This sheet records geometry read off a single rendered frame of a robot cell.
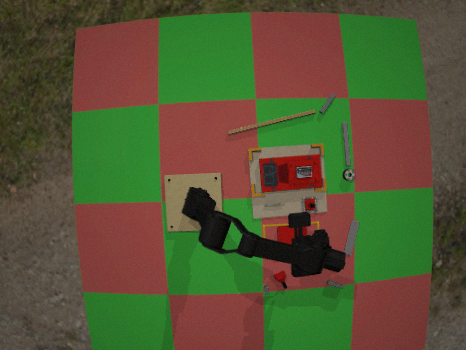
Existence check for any thin tan wooden stick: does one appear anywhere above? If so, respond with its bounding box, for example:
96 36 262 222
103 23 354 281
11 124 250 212
228 109 316 135

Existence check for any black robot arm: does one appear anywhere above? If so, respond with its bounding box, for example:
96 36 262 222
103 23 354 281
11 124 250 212
182 187 346 275

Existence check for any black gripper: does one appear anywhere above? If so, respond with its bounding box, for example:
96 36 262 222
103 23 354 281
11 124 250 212
288 212 315 277

